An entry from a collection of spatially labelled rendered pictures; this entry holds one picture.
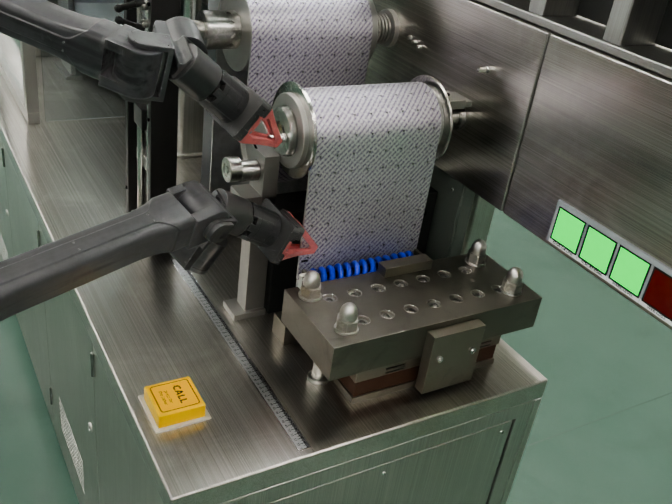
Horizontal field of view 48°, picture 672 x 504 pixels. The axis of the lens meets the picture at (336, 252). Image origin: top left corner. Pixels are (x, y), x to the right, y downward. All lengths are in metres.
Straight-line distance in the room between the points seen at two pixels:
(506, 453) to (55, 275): 0.85
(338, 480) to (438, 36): 0.77
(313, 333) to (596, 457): 1.68
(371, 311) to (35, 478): 1.39
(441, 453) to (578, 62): 0.64
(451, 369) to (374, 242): 0.25
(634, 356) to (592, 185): 2.10
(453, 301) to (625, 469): 1.54
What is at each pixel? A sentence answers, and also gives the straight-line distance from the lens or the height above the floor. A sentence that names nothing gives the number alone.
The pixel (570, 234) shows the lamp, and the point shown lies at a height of 1.18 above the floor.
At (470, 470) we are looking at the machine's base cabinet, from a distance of 1.38.
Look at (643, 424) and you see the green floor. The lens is 2.89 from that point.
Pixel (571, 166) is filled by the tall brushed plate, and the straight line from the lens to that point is 1.18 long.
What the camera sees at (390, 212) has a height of 1.12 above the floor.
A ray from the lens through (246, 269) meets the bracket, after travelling 1.30.
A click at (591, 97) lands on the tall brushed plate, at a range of 1.15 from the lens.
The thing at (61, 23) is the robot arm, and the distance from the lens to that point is 1.04.
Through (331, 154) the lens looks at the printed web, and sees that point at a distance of 1.16.
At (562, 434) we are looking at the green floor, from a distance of 2.70.
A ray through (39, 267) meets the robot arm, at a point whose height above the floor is 1.20.
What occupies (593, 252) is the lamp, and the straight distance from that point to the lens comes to 1.16.
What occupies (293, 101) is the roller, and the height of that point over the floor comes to 1.30.
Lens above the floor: 1.68
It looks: 30 degrees down
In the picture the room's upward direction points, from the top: 8 degrees clockwise
